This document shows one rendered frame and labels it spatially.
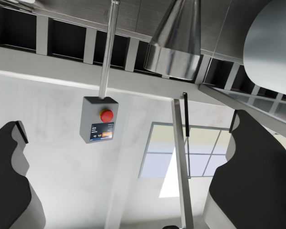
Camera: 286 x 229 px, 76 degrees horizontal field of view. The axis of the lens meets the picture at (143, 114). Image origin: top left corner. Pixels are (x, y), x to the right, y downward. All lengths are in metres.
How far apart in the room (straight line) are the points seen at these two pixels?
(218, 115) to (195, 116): 0.60
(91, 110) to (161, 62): 0.20
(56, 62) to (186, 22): 0.46
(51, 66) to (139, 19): 0.35
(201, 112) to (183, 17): 3.96
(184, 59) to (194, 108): 3.80
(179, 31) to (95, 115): 0.27
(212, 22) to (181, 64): 0.39
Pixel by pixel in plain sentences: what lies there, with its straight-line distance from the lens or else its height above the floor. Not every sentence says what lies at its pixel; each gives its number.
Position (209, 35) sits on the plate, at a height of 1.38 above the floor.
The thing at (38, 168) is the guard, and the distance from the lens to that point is 0.66.
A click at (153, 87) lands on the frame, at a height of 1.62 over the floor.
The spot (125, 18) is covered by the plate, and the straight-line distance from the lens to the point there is 0.71.
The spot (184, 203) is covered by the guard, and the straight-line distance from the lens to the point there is 0.71.
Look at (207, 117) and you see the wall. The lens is 4.54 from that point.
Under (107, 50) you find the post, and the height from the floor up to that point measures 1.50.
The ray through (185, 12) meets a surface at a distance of 0.48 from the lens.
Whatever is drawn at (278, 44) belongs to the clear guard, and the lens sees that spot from 0.62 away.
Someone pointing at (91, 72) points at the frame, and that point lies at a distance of 0.72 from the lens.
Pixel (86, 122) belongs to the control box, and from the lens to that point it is 0.42.
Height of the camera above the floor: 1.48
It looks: 20 degrees up
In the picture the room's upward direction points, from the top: 167 degrees counter-clockwise
